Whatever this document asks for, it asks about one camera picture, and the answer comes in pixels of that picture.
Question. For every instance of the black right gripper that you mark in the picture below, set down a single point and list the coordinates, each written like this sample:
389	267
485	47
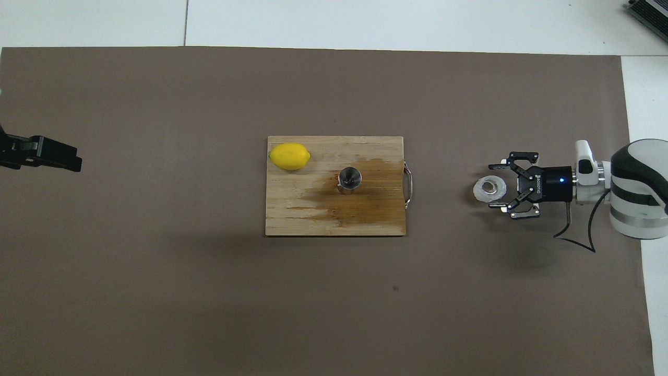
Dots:
553	183

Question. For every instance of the clear faceted glass cup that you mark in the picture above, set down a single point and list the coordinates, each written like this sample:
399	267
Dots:
477	190

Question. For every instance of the steel jigger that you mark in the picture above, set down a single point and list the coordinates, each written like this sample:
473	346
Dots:
349	178

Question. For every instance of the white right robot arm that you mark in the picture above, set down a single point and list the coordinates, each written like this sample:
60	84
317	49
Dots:
642	198

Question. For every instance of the brown table mat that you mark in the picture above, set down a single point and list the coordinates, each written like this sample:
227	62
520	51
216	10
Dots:
156	287

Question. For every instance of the grey ribbed device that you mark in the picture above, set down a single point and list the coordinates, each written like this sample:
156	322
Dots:
652	11

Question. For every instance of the wooden cutting board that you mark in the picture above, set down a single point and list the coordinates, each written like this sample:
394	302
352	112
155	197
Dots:
292	209

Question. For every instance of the yellow lemon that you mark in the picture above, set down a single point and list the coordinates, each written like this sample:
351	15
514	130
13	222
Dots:
289	156

